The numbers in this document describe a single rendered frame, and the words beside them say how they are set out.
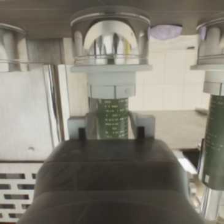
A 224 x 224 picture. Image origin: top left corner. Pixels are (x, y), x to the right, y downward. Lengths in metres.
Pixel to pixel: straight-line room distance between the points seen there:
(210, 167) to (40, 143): 0.21
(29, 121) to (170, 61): 1.58
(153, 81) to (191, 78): 0.38
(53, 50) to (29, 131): 0.11
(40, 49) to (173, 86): 1.58
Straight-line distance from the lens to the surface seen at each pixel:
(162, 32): 0.18
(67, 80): 0.20
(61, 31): 0.19
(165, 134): 0.34
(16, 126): 0.26
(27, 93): 0.24
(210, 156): 0.19
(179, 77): 1.76
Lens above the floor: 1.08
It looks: 14 degrees up
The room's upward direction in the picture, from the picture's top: 179 degrees clockwise
